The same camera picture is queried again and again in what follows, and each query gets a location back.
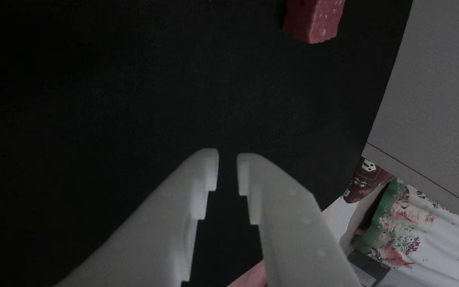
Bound floral patterned cloth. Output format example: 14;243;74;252
357;177;459;287

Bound red toy cube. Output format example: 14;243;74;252
282;0;345;44

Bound dark red patterned cloth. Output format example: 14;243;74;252
343;157;395;204

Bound black desk mat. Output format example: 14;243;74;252
0;0;413;287

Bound black labelled box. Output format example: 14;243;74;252
349;250;391;287

